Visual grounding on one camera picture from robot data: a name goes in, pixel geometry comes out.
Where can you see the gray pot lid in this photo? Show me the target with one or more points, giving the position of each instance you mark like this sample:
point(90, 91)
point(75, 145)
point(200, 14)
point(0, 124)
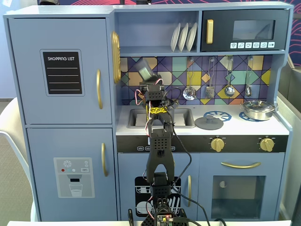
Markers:
point(208, 123)

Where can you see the controller board with LEDs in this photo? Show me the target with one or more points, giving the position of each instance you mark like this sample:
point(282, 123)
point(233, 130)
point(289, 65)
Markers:
point(165, 218)

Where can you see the white toy plate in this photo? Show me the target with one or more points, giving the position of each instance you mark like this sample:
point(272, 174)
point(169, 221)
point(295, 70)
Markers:
point(183, 37)
point(175, 37)
point(191, 36)

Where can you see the steel toy ladle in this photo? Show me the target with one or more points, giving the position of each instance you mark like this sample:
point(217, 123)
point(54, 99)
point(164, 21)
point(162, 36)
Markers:
point(229, 90)

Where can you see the steel toy spatula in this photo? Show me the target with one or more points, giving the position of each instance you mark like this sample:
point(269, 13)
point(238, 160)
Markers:
point(209, 92)

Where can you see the steel pot with lid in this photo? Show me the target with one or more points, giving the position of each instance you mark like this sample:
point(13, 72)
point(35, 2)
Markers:
point(258, 110)

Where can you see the gray desk partition panel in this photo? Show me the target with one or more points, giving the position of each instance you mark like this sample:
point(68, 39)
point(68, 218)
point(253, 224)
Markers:
point(290, 141)

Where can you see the blue toy kitchen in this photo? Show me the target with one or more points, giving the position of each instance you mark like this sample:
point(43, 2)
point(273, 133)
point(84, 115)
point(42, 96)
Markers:
point(70, 117)

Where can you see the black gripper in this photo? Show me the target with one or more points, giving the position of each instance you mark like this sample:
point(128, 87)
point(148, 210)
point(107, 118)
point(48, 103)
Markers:
point(146, 75)

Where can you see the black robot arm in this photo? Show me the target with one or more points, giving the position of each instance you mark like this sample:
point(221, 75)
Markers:
point(160, 146)

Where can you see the gold toy phone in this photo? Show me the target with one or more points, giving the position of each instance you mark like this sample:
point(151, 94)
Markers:
point(115, 56)

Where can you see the steel slotted spoon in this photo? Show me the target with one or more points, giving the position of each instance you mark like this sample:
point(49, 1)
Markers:
point(189, 93)

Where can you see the white chair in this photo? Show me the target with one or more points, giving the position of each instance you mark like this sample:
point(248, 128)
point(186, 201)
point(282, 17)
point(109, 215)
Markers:
point(14, 146)

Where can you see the gold stove knob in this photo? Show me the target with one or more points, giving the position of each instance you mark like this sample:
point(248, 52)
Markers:
point(217, 144)
point(266, 144)

